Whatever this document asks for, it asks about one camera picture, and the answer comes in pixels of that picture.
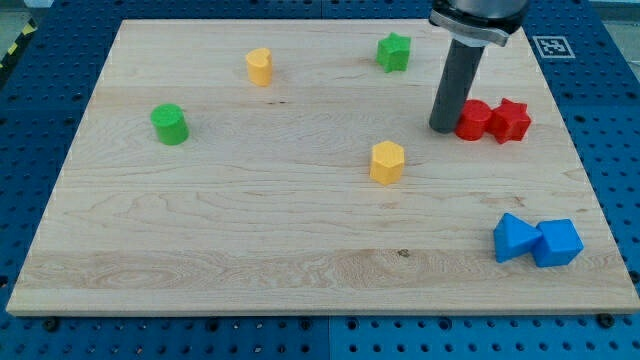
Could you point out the wooden board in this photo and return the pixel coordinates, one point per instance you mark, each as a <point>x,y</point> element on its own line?
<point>268,207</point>

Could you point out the yellow hexagon block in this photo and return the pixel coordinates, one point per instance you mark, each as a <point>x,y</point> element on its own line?
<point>387,162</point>

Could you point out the yellow heart block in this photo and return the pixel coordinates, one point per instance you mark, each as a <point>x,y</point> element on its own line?
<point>259,66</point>

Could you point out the green star block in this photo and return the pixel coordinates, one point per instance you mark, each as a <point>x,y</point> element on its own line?
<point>393,52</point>

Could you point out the green cylinder block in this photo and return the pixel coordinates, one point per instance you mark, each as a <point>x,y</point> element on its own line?
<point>169,123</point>

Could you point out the red cylinder block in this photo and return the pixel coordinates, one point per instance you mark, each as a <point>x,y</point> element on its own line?
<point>473,120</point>

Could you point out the red star block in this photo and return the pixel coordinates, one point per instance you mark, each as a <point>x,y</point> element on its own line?
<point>509,121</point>

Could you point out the blue triangle block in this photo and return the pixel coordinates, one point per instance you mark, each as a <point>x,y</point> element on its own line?
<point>514,237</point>

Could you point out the blue cube block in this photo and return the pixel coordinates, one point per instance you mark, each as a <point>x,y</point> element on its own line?
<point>559,245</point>

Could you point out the white fiducial marker tag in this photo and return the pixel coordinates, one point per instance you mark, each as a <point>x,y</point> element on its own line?
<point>553,47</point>

